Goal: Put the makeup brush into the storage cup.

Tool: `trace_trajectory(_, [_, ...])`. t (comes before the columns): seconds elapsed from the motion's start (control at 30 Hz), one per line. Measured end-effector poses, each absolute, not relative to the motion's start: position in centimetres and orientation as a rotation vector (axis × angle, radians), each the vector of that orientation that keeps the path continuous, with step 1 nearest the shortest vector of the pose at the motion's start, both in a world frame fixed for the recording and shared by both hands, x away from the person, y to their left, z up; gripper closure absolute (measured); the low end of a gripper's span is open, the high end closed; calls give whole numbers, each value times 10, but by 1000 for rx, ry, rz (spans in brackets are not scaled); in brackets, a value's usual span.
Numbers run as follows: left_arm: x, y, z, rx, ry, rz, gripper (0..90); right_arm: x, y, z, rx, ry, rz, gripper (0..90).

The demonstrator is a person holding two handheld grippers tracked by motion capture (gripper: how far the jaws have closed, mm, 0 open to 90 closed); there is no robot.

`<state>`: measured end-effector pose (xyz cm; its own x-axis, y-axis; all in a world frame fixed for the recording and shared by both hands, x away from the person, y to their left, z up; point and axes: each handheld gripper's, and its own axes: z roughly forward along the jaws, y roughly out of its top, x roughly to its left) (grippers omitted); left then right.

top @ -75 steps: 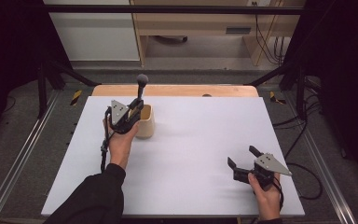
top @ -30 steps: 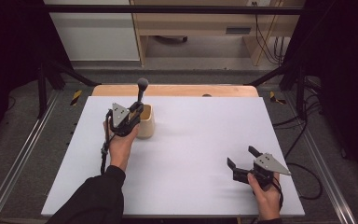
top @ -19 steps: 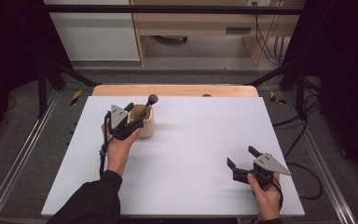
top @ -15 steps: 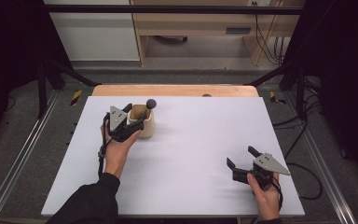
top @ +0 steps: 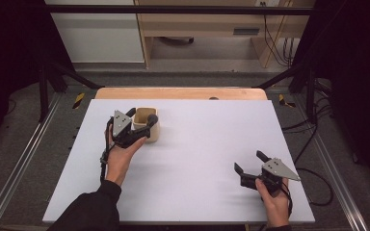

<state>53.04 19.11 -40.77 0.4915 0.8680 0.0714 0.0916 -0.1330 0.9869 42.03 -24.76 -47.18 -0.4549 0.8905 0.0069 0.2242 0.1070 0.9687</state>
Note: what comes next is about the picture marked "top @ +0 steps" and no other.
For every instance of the light wooden desk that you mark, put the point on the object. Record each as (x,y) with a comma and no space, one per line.
(202,24)

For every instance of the black curtain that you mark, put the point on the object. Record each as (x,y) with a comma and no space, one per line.
(356,80)
(9,57)

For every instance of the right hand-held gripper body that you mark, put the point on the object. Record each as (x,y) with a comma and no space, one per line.
(277,170)

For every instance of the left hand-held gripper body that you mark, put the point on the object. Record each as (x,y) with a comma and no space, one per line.
(120,123)

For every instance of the black metal stand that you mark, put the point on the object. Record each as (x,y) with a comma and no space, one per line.
(44,96)
(310,96)

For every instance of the person's left hand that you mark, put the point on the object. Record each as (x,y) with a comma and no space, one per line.
(118,163)

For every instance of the black horizontal metal bar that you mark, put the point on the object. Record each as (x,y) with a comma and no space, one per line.
(173,9)

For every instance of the yellow black tape strip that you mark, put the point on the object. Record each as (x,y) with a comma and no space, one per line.
(78,100)
(284,101)

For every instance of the person's right hand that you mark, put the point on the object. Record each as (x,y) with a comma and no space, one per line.
(277,210)

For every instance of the white cabinet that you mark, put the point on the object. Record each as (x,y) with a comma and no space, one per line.
(99,38)

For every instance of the square wooden cup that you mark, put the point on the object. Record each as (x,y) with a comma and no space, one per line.
(155,136)

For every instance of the aluminium floor rail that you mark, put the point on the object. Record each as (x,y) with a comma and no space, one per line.
(334,173)
(22,160)

